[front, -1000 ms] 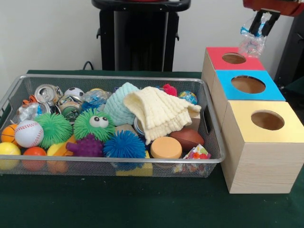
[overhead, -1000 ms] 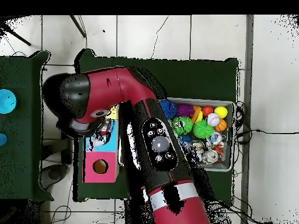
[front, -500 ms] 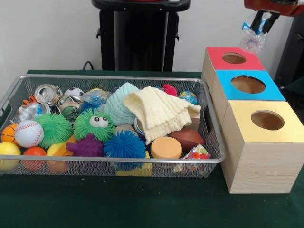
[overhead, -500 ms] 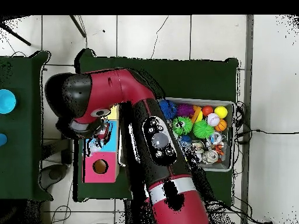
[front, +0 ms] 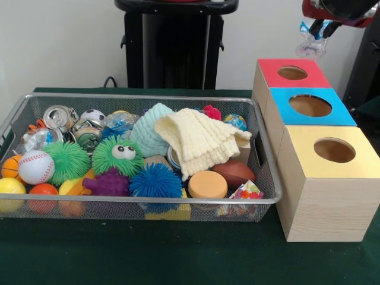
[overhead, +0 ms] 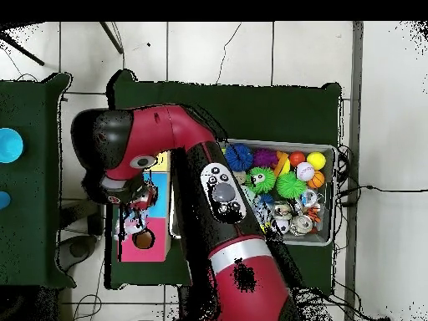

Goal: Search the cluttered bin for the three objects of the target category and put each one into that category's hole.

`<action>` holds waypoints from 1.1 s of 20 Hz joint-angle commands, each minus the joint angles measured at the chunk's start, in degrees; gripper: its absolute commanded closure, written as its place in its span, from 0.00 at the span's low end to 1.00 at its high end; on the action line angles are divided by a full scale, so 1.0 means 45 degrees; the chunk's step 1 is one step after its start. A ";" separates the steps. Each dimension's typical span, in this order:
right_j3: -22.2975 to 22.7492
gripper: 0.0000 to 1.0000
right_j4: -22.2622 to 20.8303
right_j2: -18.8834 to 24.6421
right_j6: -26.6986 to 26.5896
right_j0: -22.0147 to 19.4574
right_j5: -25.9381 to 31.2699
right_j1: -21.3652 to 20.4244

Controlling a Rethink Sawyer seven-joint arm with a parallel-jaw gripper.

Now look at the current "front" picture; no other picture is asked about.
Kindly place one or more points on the yellow ball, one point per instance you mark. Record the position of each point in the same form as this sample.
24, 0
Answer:
12, 189

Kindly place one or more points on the mint green knitted cloth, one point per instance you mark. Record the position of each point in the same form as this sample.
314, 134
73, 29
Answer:
148, 130

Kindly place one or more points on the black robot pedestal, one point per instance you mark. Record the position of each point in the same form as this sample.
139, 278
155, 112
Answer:
172, 53

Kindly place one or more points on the green fuzzy ball with eyes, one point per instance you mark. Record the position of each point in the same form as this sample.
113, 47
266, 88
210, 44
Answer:
107, 161

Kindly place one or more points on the orange round disc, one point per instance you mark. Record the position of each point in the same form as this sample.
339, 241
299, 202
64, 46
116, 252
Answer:
207, 184

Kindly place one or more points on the small orange basketball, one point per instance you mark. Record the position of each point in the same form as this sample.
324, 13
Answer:
10, 167

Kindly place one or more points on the dark green table cloth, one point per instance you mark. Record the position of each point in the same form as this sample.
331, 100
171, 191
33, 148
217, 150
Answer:
119, 255

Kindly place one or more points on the green spiky ball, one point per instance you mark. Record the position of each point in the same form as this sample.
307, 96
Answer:
68, 161

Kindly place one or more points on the blue spiky ball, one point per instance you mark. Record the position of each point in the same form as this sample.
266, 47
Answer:
155, 181

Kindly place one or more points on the small globe ball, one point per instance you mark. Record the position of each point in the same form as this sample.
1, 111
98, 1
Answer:
236, 122

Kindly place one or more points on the white baseball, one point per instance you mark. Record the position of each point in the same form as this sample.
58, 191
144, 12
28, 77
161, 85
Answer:
35, 167

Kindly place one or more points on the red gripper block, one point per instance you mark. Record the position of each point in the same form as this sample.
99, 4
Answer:
350, 22

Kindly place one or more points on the clear plastic bottle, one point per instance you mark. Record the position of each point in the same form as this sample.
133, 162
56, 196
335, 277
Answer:
311, 46

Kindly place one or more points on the purple spiky ball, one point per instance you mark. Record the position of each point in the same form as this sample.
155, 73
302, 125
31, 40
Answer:
110, 183

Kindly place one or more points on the red orange ball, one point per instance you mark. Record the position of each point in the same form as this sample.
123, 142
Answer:
43, 191

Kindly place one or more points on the wooden box with three holes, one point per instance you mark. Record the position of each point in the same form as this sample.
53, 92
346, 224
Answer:
320, 196

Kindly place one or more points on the small brown football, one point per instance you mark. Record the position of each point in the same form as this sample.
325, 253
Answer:
234, 174

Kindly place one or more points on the pale yellow knitted cloth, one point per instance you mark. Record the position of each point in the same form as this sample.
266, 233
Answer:
199, 142

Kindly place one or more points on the clear mesh bin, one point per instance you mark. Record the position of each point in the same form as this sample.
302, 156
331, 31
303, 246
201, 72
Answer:
24, 119

